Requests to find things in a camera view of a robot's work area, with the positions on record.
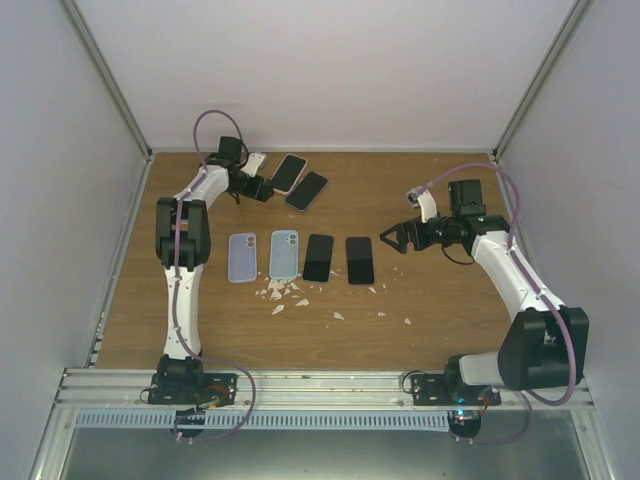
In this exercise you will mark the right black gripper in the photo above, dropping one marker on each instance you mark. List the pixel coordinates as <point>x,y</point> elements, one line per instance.
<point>402,229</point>

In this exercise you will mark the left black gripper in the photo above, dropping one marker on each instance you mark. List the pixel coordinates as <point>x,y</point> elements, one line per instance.
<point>256,192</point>

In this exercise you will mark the phone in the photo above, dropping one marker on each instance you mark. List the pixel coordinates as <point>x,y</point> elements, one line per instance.
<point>288,173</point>
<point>242,257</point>
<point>305,193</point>

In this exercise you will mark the purple smartphone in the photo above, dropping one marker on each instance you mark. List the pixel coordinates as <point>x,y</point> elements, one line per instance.
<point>360,266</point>

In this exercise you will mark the light blue phone case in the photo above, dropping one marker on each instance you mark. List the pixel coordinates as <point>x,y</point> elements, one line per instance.
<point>284,254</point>

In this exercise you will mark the black smartphone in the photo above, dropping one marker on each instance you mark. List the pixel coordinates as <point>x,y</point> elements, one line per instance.
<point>317,264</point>

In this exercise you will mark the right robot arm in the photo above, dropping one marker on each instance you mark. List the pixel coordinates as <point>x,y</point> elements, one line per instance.
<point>545,346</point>

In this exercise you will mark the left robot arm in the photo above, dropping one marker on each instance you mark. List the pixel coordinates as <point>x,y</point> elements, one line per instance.
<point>183,245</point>

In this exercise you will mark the white debris pile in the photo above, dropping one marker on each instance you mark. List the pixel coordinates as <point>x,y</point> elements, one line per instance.
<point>282,294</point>

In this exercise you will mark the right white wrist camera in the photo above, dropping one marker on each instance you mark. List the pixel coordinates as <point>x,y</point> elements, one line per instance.
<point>422,199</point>

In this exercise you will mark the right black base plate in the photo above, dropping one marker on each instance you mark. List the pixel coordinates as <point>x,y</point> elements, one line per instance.
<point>432,389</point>

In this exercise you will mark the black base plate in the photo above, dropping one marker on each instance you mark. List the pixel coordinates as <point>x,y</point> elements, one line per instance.
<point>217,390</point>
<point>432,389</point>

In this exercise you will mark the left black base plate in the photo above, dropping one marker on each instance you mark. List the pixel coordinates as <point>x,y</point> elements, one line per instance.
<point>217,390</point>

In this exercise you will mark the grey slotted cable duct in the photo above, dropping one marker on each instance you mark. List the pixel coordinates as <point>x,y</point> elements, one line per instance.
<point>271,420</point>

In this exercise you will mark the aluminium rail frame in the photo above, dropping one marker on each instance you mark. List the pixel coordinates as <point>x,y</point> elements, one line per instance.
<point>276,389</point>

